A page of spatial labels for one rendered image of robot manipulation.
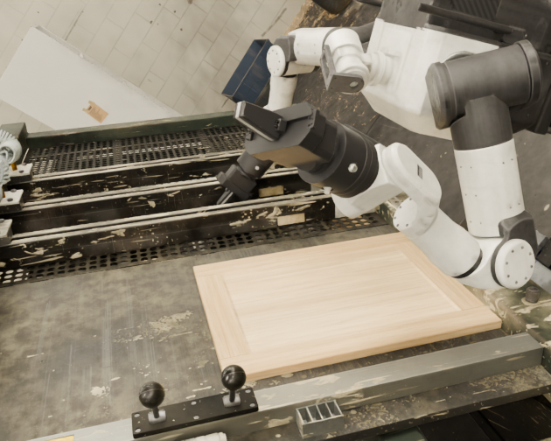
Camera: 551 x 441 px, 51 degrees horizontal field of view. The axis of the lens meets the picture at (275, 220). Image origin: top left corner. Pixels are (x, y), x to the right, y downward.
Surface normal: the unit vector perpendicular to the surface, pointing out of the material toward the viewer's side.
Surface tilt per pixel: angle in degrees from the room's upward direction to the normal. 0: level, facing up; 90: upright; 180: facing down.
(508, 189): 90
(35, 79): 90
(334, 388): 51
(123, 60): 90
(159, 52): 90
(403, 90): 23
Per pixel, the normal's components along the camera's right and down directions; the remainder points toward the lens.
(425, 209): -0.17, 0.71
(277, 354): -0.04, -0.91
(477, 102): -0.10, 0.26
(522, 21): 0.25, 0.40
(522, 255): 0.43, 0.10
